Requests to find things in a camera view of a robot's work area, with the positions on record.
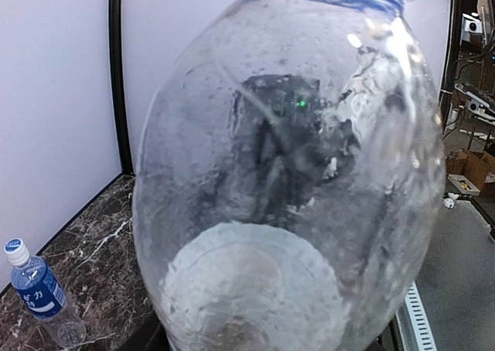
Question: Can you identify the tall bottle blue cap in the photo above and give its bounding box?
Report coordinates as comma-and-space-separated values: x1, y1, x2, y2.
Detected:
133, 0, 446, 350

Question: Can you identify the white bottle cap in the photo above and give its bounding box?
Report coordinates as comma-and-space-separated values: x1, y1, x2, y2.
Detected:
443, 198, 455, 209

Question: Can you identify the short bottle blue label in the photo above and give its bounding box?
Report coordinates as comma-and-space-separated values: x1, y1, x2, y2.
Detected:
4, 238, 87, 348

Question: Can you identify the cardboard box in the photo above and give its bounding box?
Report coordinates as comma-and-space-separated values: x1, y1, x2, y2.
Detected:
445, 149, 494, 197

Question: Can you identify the left black frame post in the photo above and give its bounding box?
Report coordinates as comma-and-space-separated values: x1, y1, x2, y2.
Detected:
108, 0, 134, 176

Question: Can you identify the white slotted cable duct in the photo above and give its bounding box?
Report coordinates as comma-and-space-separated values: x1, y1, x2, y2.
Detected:
398, 282, 438, 351

